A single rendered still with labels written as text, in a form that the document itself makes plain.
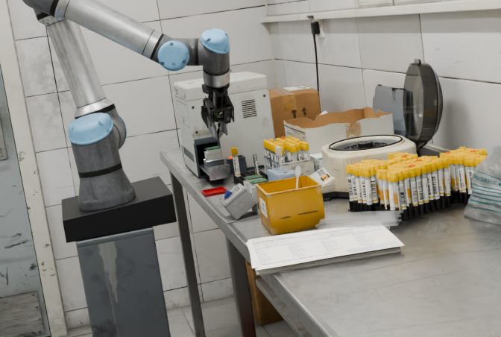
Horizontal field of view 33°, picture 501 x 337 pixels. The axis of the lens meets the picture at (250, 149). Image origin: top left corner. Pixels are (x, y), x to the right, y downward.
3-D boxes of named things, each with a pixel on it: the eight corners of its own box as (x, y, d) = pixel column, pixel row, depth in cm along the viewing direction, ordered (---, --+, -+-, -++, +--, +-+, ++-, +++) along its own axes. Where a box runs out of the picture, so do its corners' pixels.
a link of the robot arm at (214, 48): (198, 26, 229) (229, 26, 229) (200, 60, 236) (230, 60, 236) (197, 41, 223) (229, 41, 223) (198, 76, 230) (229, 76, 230)
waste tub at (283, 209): (260, 223, 206) (254, 183, 205) (312, 213, 208) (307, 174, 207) (271, 236, 193) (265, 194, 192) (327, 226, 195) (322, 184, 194)
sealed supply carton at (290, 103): (254, 136, 347) (248, 91, 344) (310, 127, 349) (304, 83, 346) (264, 147, 316) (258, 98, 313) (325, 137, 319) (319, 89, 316)
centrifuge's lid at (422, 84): (400, 57, 236) (429, 56, 236) (398, 145, 240) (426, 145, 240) (421, 60, 214) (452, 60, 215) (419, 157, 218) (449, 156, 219)
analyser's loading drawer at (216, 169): (198, 170, 277) (196, 154, 276) (218, 166, 278) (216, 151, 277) (210, 180, 257) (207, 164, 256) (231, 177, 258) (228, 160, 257)
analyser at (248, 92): (185, 165, 300) (172, 82, 295) (259, 152, 306) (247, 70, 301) (199, 180, 271) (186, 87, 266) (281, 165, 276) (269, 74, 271)
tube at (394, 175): (394, 219, 192) (388, 173, 190) (399, 218, 192) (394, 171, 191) (398, 220, 190) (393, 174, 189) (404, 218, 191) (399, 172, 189)
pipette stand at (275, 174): (266, 207, 221) (261, 171, 220) (291, 202, 223) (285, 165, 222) (280, 215, 212) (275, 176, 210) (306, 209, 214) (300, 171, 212)
